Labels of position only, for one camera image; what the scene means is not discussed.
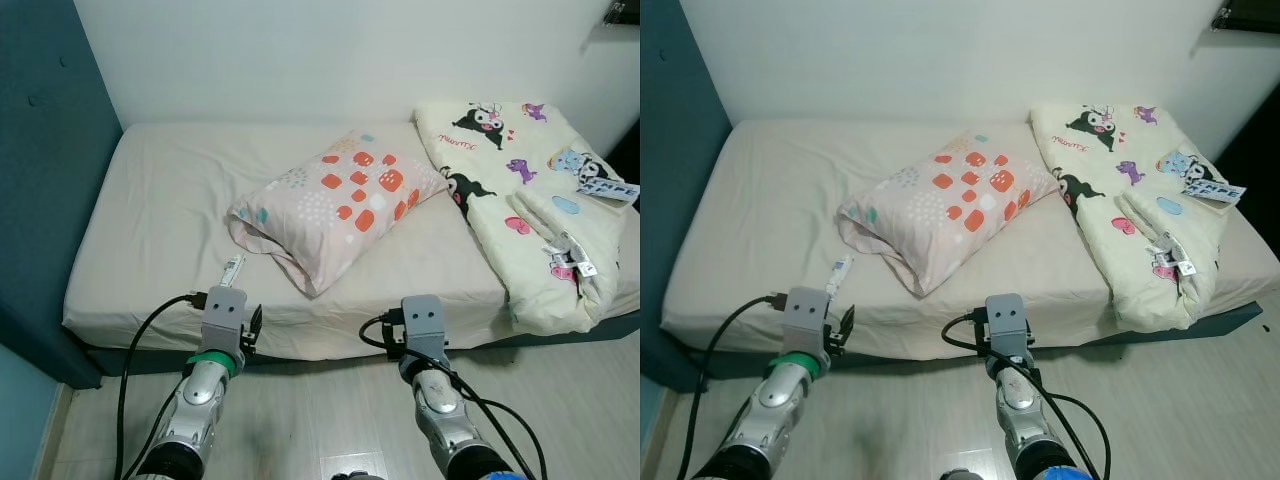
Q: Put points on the white squeeze tube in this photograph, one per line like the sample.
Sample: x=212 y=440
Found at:
x=840 y=272
x=232 y=272

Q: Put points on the pink patterned pillow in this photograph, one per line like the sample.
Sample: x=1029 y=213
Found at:
x=330 y=215
x=940 y=215

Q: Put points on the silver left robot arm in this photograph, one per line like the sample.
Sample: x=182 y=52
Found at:
x=200 y=395
x=780 y=395

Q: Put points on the beige sheeted mattress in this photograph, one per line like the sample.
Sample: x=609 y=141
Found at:
x=170 y=220
x=770 y=220

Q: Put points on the grey right robot leg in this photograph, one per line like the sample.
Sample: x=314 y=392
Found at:
x=355 y=476
x=962 y=475

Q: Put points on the cream cartoon print quilt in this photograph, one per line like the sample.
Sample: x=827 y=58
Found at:
x=500 y=240
x=1110 y=240

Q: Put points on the clear plastic wrapper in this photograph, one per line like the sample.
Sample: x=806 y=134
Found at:
x=1172 y=258
x=572 y=258

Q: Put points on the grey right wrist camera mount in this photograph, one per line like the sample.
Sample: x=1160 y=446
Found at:
x=1007 y=320
x=424 y=320

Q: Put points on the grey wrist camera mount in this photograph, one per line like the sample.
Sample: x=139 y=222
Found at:
x=424 y=320
x=223 y=315
x=1007 y=320
x=808 y=315

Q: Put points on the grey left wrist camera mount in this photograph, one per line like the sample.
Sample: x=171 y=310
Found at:
x=223 y=315
x=808 y=315

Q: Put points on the black wall shelf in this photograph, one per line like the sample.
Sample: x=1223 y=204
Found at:
x=1250 y=15
x=622 y=10

